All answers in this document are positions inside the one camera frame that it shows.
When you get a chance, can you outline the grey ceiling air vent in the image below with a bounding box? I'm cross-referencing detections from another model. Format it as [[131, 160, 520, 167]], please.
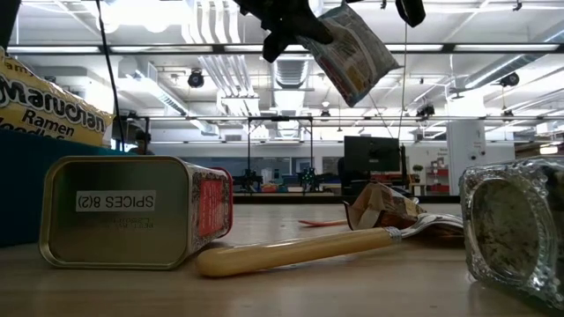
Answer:
[[271, 59, 309, 89]]

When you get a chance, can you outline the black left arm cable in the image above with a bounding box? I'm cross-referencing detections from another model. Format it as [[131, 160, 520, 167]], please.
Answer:
[[94, 0, 128, 153]]

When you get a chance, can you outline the yellow Maruchan ramen packet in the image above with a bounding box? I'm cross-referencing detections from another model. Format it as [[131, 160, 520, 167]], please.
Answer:
[[0, 47, 116, 148]]

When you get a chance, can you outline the black overhead frame beam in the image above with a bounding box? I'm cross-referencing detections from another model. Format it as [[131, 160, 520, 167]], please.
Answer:
[[0, 42, 564, 55]]

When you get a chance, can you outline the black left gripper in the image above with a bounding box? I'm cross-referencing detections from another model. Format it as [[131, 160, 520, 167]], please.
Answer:
[[233, 0, 335, 63]]

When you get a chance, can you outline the brown seasoning mix packet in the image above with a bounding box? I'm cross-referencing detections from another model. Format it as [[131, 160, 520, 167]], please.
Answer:
[[343, 181, 427, 231]]

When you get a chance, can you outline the red spice box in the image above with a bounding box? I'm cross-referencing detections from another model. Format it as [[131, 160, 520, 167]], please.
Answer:
[[38, 155, 234, 271]]

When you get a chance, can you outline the blue grey ramen packet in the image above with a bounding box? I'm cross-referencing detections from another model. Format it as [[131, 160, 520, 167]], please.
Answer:
[[296, 1, 401, 109]]

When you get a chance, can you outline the white pillar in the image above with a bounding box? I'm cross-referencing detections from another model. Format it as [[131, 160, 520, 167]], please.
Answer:
[[446, 119, 488, 195]]

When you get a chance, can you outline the black table frame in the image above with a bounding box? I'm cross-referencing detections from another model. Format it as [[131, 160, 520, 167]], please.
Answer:
[[233, 195, 462, 204]]

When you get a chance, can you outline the black computer monitor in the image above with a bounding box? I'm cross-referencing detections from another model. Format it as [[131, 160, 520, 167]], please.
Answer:
[[343, 135, 401, 173]]

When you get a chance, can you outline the red storage shelf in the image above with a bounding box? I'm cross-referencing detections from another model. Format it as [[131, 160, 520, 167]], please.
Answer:
[[425, 156, 450, 195]]

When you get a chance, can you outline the blue plastic bin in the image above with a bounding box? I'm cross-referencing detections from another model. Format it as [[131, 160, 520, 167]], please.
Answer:
[[0, 129, 133, 247]]

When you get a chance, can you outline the spoon with yellow handle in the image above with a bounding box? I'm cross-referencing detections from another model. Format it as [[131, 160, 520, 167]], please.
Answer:
[[197, 212, 464, 278]]

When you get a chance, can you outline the person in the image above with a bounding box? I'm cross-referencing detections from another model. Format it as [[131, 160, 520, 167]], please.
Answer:
[[127, 129, 156, 156]]

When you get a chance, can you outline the spoon with orange handle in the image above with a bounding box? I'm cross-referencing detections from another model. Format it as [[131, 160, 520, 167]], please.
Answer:
[[298, 218, 349, 228]]

